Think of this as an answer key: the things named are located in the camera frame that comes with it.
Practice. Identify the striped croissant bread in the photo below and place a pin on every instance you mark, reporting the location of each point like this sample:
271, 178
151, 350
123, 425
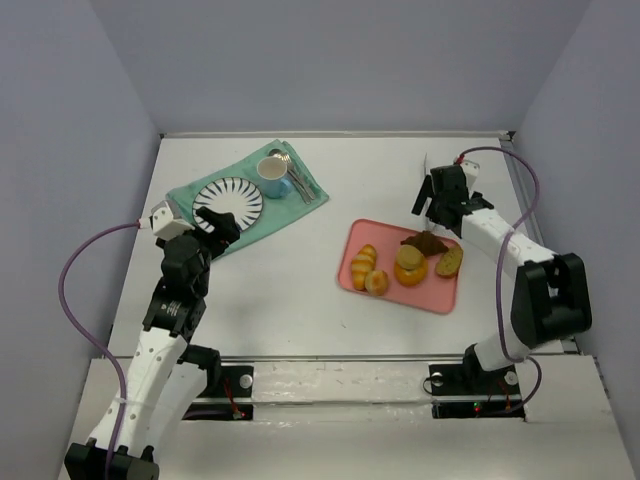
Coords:
361, 265

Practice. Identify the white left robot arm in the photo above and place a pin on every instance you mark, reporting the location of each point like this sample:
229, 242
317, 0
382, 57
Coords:
167, 372

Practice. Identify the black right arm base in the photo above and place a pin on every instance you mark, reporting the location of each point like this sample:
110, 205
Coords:
492, 395

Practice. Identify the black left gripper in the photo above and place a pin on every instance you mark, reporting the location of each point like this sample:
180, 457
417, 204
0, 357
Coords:
208, 238

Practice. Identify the pink plastic tray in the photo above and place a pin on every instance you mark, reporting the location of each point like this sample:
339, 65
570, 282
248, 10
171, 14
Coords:
434, 294

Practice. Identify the light blue mug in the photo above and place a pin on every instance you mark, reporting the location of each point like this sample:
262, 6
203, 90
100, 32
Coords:
273, 177

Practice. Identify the teal cloth mat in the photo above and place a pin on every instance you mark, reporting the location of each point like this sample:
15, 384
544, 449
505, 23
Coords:
277, 213

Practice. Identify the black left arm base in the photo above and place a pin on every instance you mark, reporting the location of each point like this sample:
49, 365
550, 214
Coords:
227, 399

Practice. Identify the orange round bun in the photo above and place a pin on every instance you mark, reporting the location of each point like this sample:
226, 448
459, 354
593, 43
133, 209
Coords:
410, 277

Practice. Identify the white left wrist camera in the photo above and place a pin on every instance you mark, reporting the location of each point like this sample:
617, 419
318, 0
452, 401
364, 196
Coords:
165, 221

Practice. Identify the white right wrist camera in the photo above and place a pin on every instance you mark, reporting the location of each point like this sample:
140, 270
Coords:
471, 171

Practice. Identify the toasted baguette slice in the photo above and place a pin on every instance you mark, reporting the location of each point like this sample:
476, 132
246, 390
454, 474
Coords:
450, 262

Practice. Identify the silver fork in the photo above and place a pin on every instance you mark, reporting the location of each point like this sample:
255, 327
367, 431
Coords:
295, 176

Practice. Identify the blue striped white plate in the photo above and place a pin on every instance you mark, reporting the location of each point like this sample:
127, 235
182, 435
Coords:
236, 195

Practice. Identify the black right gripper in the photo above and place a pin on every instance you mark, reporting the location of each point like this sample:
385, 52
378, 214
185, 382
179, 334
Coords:
435, 198

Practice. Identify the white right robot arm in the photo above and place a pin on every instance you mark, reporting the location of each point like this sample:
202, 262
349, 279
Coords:
541, 296

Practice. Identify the silver metal tongs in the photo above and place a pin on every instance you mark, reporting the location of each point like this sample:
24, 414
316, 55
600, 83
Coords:
429, 225

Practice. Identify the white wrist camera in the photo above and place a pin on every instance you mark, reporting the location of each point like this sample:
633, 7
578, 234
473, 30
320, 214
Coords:
471, 171
165, 221

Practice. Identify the small round bread roll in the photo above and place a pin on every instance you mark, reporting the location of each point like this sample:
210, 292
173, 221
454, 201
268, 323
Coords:
376, 282

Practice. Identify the dark chocolate bread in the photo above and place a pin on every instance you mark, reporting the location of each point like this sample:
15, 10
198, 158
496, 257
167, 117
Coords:
427, 243

